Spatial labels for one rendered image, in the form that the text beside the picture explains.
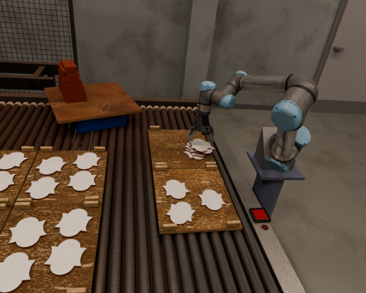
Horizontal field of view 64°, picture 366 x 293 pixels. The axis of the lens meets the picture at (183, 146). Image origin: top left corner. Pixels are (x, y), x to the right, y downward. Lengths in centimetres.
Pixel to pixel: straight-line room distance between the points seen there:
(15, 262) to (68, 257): 16
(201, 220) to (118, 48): 324
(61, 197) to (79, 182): 11
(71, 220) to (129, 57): 320
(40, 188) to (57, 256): 39
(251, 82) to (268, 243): 72
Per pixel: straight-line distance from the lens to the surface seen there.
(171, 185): 142
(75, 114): 181
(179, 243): 121
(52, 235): 125
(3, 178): 155
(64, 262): 115
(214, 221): 129
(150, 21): 410
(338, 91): 524
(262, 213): 140
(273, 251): 129
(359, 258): 287
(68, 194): 140
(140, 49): 418
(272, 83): 137
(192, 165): 157
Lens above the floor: 185
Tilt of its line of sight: 32 degrees down
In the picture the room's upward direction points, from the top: 7 degrees clockwise
